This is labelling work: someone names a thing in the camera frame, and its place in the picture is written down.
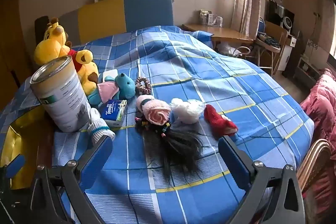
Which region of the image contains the brown wooden wardrobe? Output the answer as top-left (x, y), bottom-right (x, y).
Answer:
top-left (0, 0), bottom-right (34, 88)

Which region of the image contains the yellow bear plush toy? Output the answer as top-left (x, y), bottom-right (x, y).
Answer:
top-left (34, 17), bottom-right (100, 94)

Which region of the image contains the large white tin can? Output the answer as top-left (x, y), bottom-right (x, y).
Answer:
top-left (29, 55), bottom-right (91, 132)

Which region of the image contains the white plastic bag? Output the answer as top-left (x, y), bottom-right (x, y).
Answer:
top-left (170, 98), bottom-right (206, 124)

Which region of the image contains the teal plush toy pink dress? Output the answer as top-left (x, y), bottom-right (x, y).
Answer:
top-left (87, 73), bottom-right (136, 105)

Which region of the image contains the red sock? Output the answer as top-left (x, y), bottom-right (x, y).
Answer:
top-left (204, 105), bottom-right (238, 139)

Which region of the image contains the white metal stool frame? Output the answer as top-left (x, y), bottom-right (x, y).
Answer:
top-left (238, 46), bottom-right (252, 59)

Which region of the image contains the blue metal chair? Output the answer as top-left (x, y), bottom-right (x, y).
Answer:
top-left (253, 17), bottom-right (281, 75)

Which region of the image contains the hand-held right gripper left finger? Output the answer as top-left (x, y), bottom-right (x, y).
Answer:
top-left (29, 135), bottom-right (114, 224)

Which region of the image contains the white cabinet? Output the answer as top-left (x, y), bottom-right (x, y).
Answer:
top-left (278, 35), bottom-right (298, 71)

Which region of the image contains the yellow bear plush red shirt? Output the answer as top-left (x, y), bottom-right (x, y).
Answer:
top-left (67, 42), bottom-right (94, 70)

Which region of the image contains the crumpled white bag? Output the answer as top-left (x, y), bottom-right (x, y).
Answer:
top-left (217, 43), bottom-right (239, 56)

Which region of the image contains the red quilt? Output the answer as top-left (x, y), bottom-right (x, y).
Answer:
top-left (301, 68), bottom-right (336, 151)

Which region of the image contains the low open shelf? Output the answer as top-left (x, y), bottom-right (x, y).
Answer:
top-left (294, 56), bottom-right (321, 88)

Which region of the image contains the brown cardboard panel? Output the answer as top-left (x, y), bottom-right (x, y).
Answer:
top-left (264, 21), bottom-right (288, 75)

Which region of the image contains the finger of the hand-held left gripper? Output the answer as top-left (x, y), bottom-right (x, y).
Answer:
top-left (4, 154), bottom-right (26, 180)

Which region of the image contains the wicker chair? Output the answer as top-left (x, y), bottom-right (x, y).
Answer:
top-left (297, 139), bottom-right (334, 193)

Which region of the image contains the white sock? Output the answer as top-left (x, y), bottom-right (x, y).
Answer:
top-left (87, 108), bottom-right (116, 146)

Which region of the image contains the blue tissue pack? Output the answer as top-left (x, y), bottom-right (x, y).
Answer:
top-left (99, 99), bottom-right (128, 128)

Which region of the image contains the white tissue pack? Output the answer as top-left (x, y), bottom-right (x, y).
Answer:
top-left (102, 70), bottom-right (120, 83)

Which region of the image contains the pink towel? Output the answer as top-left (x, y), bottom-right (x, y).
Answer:
top-left (136, 94), bottom-right (171, 125)

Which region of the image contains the brown patterned scrunchie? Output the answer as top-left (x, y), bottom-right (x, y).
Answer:
top-left (135, 76), bottom-right (152, 94)

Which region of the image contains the small cardboard box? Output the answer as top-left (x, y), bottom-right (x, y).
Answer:
top-left (199, 9), bottom-right (213, 25)

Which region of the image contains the black wig with hair ties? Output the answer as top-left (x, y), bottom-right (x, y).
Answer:
top-left (135, 115), bottom-right (204, 182)

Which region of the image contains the wooden desk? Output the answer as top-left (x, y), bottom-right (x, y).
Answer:
top-left (182, 23), bottom-right (254, 44)

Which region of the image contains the black monitor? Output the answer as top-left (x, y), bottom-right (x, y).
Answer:
top-left (266, 0), bottom-right (294, 28)

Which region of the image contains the blue plaid blanket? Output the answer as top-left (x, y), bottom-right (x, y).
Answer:
top-left (0, 25), bottom-right (315, 224)

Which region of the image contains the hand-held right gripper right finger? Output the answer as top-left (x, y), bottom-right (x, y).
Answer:
top-left (218, 135), bottom-right (306, 224)

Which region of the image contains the yellow and blue headboard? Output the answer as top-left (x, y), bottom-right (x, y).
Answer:
top-left (34, 0), bottom-right (174, 43)

